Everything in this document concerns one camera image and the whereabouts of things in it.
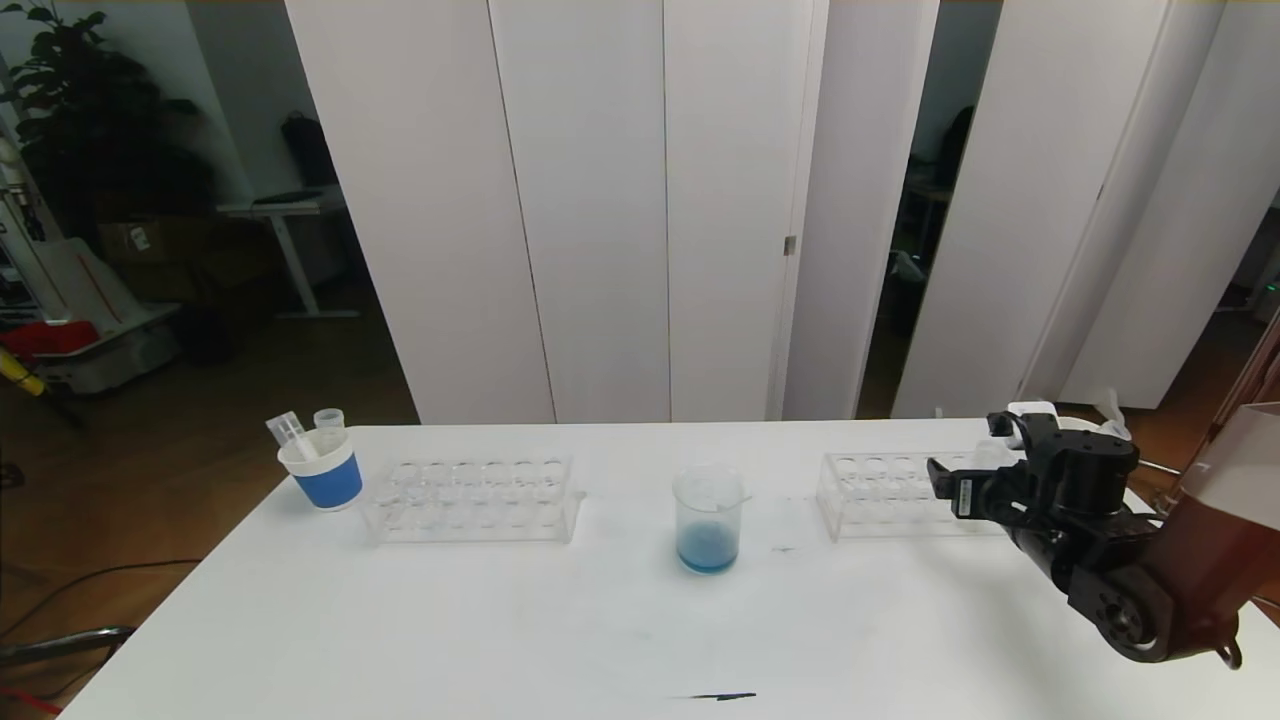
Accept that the brown cardboard box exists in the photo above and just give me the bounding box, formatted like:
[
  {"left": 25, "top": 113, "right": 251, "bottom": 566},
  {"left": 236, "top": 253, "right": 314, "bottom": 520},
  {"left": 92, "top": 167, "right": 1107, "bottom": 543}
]
[{"left": 100, "top": 220, "right": 201, "bottom": 269}]

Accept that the black backpack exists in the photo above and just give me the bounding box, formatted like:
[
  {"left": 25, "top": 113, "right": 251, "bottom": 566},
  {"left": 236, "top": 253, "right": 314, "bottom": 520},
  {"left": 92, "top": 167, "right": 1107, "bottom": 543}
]
[{"left": 281, "top": 112, "right": 339, "bottom": 191}]

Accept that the clear acrylic test tube rack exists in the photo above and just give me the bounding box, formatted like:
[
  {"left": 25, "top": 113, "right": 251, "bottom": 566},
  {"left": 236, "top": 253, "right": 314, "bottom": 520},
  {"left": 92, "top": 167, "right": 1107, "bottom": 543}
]
[
  {"left": 360, "top": 455, "right": 588, "bottom": 545},
  {"left": 815, "top": 450, "right": 1011, "bottom": 541}
]

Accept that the white floor machine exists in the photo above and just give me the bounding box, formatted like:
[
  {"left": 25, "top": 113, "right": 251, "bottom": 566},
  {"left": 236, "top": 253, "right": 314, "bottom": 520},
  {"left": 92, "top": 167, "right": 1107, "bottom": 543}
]
[{"left": 0, "top": 238, "right": 183, "bottom": 396}]

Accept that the yellow tool handle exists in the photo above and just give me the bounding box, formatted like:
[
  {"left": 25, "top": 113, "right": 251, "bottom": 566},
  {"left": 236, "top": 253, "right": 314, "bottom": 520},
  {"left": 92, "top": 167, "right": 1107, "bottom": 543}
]
[{"left": 0, "top": 346, "right": 46, "bottom": 397}]

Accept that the white office desk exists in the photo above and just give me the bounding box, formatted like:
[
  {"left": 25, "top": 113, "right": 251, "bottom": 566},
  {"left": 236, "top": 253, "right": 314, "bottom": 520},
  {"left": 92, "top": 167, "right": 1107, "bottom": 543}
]
[{"left": 218, "top": 190, "right": 359, "bottom": 321}]

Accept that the black floor cable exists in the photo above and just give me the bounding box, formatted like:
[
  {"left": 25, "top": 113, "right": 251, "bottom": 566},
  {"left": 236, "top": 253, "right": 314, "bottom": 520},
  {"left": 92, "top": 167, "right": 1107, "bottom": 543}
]
[{"left": 0, "top": 560, "right": 201, "bottom": 641}]

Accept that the white partition panel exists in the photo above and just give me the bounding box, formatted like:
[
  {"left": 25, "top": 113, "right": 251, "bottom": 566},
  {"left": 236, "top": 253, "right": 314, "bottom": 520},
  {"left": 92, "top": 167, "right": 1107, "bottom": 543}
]
[
  {"left": 783, "top": 0, "right": 939, "bottom": 421},
  {"left": 892, "top": 0, "right": 1169, "bottom": 419},
  {"left": 286, "top": 0, "right": 556, "bottom": 426},
  {"left": 662, "top": 0, "right": 829, "bottom": 424},
  {"left": 1058, "top": 0, "right": 1280, "bottom": 413},
  {"left": 488, "top": 0, "right": 671, "bottom": 424}
]

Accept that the clear glass beaker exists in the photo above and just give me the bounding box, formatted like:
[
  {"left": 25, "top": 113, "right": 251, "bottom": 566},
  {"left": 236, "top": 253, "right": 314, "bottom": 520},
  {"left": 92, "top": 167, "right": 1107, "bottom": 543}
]
[{"left": 672, "top": 462, "right": 753, "bottom": 575}]

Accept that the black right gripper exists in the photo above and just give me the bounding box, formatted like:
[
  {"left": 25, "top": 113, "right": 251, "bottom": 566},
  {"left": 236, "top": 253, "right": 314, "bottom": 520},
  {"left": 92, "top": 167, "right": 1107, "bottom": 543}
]
[{"left": 926, "top": 457, "right": 1030, "bottom": 526}]

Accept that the metal chair leg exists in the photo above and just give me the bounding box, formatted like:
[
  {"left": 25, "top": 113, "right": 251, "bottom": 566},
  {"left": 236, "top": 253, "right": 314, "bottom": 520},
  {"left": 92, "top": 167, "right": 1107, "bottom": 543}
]
[{"left": 0, "top": 627, "right": 136, "bottom": 666}]

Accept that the dark green potted plant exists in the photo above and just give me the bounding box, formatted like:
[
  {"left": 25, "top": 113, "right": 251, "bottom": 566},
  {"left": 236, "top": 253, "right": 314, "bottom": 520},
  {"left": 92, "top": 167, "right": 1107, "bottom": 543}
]
[{"left": 0, "top": 0, "right": 214, "bottom": 239}]

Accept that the test tube with red pigment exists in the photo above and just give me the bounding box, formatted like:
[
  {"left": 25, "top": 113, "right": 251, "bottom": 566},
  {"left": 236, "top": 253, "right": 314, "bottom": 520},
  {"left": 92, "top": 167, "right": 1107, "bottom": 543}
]
[
  {"left": 1095, "top": 388, "right": 1133, "bottom": 441},
  {"left": 265, "top": 411, "right": 317, "bottom": 461}
]

